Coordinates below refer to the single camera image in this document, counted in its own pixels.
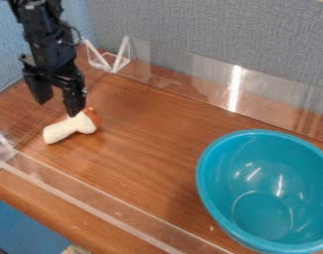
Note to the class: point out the white brown toy mushroom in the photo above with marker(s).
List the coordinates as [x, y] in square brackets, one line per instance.
[84, 123]

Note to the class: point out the clear acrylic front barrier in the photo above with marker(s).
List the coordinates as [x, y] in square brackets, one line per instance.
[90, 214]

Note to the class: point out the clear acrylic back barrier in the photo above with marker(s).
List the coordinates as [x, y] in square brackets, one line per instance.
[285, 103]

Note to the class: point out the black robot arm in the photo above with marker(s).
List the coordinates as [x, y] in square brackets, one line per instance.
[50, 64]

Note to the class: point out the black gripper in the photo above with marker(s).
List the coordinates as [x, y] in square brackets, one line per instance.
[50, 63]

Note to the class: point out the blue plastic bowl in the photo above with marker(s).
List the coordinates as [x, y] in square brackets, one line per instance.
[259, 181]

